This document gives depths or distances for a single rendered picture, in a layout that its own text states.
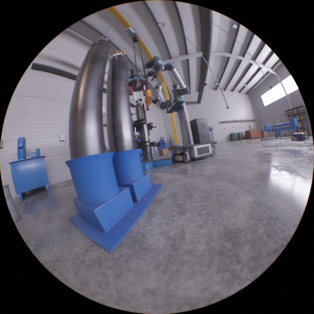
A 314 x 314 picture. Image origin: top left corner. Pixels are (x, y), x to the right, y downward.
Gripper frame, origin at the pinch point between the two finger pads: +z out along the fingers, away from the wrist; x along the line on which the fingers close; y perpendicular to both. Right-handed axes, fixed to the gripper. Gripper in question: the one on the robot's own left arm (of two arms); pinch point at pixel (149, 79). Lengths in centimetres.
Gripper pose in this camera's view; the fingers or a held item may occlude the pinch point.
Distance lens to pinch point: 143.3
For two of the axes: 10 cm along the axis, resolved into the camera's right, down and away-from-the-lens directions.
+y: -1.7, -9.8, -0.8
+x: -8.8, 1.9, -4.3
